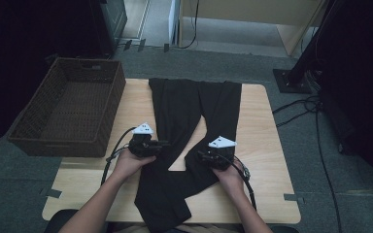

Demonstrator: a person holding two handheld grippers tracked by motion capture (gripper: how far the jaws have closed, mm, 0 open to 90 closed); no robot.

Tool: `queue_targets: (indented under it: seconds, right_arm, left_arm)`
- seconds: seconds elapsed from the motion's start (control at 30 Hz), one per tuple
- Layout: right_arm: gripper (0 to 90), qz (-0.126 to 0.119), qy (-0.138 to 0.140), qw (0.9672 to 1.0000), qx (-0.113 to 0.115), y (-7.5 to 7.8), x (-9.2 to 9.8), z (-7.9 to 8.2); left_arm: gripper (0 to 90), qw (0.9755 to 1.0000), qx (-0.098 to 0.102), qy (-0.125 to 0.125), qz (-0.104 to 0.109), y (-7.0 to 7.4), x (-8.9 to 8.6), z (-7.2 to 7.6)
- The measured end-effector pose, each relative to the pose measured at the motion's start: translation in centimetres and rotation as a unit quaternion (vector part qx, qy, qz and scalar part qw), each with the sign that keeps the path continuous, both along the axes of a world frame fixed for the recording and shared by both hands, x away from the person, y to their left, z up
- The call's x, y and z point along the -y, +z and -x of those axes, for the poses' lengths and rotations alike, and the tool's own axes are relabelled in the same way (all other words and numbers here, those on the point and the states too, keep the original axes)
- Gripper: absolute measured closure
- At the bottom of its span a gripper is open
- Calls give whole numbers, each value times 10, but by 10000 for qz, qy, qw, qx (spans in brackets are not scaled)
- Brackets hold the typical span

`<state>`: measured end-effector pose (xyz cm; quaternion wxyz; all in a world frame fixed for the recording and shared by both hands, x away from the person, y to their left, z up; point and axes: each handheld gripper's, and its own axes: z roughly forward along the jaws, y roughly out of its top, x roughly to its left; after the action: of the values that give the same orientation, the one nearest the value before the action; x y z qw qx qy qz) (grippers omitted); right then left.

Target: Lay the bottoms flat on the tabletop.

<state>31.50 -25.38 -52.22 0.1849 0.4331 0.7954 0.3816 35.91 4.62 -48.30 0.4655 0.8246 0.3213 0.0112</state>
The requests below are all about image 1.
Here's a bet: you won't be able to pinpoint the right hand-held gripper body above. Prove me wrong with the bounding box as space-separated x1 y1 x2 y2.
203 135 238 171

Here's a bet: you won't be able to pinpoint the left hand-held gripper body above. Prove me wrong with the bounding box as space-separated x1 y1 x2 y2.
127 121 163 158

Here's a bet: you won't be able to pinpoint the black pants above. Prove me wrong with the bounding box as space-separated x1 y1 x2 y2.
134 77 243 233

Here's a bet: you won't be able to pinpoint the brown wicker basket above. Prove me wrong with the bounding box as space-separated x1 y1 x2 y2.
7 57 126 158

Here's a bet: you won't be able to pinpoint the person's left hand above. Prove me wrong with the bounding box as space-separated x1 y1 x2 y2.
114 149 157 183

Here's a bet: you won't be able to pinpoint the person's right hand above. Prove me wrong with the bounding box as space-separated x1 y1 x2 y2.
212 163 245 197

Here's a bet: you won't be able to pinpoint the person's beige clothing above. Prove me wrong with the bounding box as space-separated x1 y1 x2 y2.
110 222 241 233

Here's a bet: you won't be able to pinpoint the black chair armrest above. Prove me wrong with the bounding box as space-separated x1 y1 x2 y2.
270 224 300 233
43 209 79 233

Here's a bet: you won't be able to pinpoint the black metal stand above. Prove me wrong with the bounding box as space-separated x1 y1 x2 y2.
272 0 341 95

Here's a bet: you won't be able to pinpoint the white board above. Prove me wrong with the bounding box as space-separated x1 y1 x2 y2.
168 0 181 46

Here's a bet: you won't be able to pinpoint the dark cabinet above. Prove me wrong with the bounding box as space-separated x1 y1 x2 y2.
88 0 128 58

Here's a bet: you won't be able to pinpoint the light wooden cabinet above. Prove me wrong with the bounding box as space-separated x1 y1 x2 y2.
178 0 327 58

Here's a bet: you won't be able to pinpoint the dark curtain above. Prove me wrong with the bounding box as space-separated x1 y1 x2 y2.
0 0 93 151
317 0 373 198

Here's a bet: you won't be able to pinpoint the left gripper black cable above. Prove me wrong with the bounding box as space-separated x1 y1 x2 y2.
100 126 137 187

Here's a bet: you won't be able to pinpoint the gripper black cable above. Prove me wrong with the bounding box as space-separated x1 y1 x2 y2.
100 126 137 187
229 154 257 212

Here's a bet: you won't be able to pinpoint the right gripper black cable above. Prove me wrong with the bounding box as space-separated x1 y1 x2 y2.
229 154 257 212

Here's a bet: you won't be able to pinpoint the black floor cable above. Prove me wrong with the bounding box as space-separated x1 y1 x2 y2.
275 108 319 128
314 100 344 233
271 96 322 115

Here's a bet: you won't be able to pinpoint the black hanging cable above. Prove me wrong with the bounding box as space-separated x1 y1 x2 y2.
178 0 200 50

